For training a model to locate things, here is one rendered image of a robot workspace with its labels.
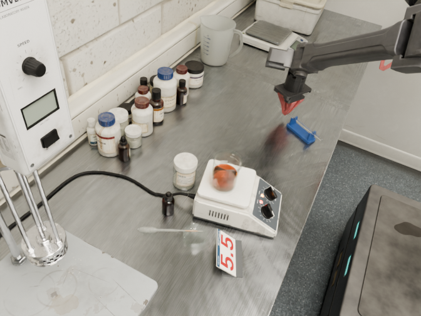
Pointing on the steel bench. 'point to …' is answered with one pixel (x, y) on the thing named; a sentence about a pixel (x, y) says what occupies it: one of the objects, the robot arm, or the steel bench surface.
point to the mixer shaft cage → (42, 247)
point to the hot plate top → (239, 195)
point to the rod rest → (301, 131)
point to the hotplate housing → (232, 214)
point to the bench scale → (270, 36)
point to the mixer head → (31, 88)
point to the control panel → (266, 204)
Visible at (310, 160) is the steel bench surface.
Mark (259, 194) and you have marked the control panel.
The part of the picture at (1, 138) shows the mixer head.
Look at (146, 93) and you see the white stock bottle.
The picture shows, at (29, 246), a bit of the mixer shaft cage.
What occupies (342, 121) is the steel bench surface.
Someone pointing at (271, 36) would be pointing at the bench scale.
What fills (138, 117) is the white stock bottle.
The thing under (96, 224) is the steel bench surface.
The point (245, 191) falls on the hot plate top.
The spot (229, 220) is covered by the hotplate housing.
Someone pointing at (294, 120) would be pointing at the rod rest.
